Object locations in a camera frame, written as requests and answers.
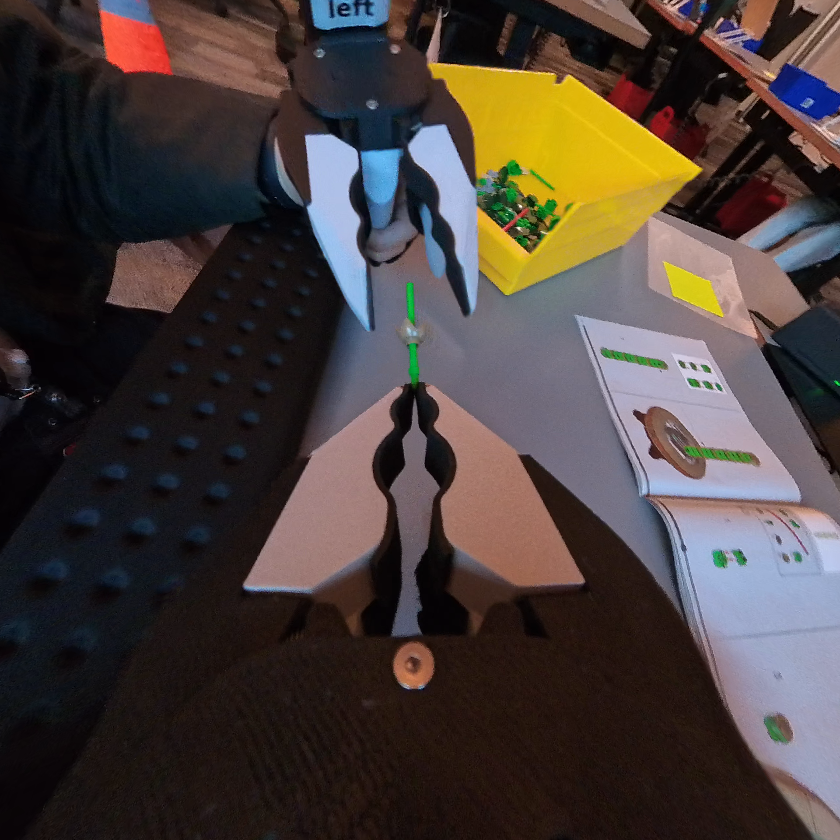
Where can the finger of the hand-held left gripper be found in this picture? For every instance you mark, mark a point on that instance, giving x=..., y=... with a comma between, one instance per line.
x=334, y=210
x=453, y=216

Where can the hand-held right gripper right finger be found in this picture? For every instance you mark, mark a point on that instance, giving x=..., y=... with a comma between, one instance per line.
x=505, y=525

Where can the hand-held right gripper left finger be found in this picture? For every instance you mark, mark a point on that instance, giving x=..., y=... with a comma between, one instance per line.
x=321, y=525

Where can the tan round brick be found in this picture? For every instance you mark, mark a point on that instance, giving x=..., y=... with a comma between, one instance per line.
x=411, y=331

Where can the green axle rod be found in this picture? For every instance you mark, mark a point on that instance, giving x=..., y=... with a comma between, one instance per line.
x=413, y=364

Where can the yellow plastic bin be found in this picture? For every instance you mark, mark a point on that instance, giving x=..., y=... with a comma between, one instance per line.
x=590, y=144

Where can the person's left forearm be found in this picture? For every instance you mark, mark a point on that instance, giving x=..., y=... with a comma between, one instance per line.
x=131, y=144

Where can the grey desk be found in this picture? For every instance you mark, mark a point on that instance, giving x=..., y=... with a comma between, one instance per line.
x=525, y=394

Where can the person's left hand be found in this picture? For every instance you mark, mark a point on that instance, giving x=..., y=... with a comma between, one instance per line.
x=390, y=243

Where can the red rod brick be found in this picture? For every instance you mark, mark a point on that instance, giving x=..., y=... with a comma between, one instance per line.
x=516, y=221

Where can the pile of green toy bricks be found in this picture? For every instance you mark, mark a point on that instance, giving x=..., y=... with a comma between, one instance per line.
x=518, y=203

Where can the white hanging tag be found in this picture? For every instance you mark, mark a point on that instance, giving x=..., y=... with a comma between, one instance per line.
x=434, y=33

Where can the black studded mat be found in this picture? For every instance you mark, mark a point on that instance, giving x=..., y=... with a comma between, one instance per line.
x=164, y=426

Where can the open instruction booklet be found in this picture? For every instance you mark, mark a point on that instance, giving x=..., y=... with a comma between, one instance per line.
x=722, y=590

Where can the orange traffic cone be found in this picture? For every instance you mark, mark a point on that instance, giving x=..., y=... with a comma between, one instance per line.
x=131, y=39

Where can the red bag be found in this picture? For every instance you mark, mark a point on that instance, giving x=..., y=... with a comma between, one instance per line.
x=676, y=131
x=751, y=207

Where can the clear sheet with yellow sticker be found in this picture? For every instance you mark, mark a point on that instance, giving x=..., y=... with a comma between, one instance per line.
x=695, y=289

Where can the blue storage bin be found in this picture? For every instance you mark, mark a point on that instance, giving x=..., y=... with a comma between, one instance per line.
x=804, y=92

